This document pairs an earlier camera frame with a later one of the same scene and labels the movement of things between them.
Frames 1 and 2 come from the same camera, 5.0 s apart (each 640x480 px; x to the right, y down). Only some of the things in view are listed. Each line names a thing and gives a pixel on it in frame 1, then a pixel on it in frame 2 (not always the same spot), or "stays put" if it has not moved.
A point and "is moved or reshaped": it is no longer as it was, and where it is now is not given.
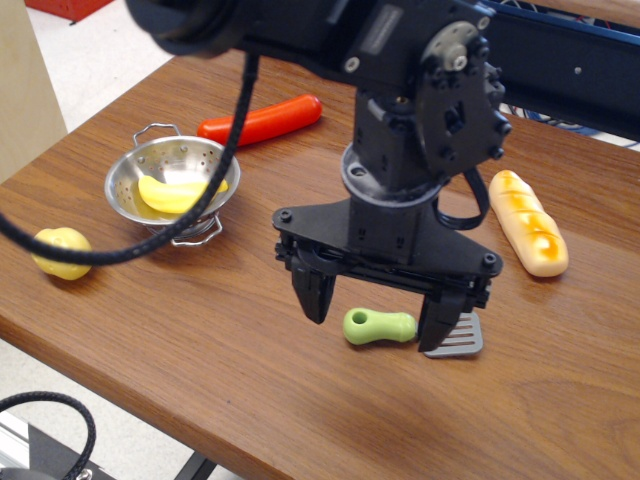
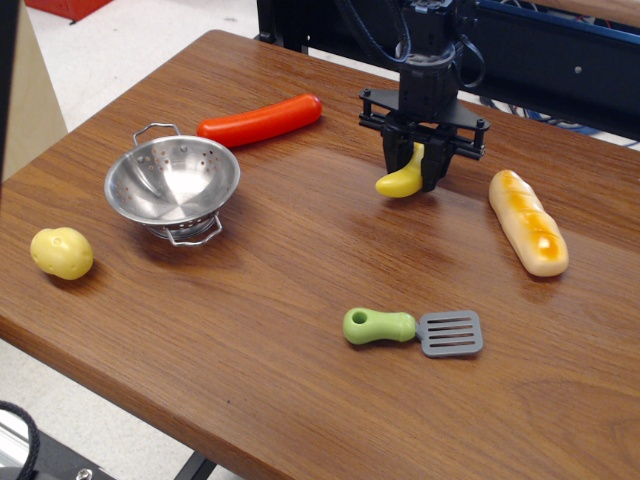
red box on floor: x=72 y=10 stays put
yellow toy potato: x=57 y=267 stays put
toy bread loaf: x=533 y=230 stays put
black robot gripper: x=391 y=234 to x=428 y=97
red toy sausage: x=269 y=120 stays put
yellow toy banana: x=172 y=198 is moved or reshaped
